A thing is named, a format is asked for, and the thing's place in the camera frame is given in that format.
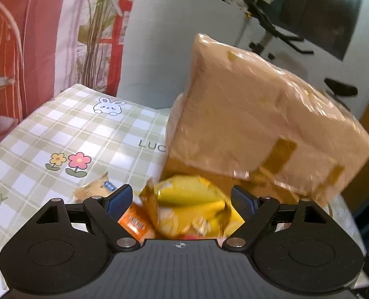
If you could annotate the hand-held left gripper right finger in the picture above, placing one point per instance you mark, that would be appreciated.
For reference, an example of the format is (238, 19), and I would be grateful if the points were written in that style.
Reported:
(242, 201)

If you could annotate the red printed curtain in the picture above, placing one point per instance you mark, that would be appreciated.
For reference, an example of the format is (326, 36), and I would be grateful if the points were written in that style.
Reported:
(41, 31)

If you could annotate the checked printed blanket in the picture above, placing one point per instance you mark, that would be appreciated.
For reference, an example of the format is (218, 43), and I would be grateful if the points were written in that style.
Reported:
(63, 130)

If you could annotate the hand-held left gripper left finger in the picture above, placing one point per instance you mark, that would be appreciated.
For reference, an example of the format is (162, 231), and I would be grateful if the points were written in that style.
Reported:
(120, 198)

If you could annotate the taped cardboard box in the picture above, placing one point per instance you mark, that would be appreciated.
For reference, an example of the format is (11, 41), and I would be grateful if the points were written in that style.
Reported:
(250, 106)

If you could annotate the yellow snack bag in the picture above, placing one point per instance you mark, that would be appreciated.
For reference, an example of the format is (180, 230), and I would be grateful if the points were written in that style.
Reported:
(187, 199)

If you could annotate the dark television screen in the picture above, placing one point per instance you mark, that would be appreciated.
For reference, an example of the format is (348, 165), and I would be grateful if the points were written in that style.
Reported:
(324, 9)

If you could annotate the orange snack packet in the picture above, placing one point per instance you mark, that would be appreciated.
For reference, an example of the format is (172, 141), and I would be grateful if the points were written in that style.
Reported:
(134, 221)

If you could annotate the beige snack packet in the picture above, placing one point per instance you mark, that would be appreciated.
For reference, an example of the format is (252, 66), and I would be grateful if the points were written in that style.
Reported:
(92, 188)

